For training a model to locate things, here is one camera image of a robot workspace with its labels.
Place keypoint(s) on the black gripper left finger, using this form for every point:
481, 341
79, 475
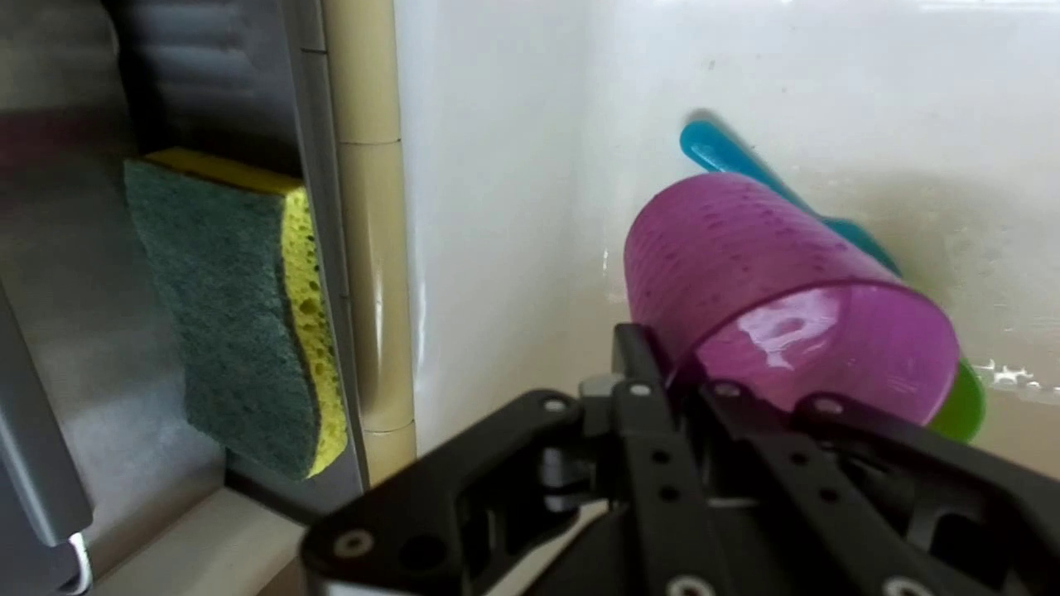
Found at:
650, 496

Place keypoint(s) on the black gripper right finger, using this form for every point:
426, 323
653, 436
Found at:
883, 508

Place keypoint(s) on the purple plastic cup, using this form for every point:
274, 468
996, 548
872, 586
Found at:
771, 292

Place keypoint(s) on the green plastic cup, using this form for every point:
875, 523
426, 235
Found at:
961, 401

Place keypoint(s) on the white sink basin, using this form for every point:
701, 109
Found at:
530, 166

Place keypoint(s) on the blue plastic spoon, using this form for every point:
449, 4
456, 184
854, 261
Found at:
728, 149

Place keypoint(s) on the green yellow sponge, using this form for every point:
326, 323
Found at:
231, 318

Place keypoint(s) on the grey metal sink caddy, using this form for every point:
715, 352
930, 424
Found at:
67, 331

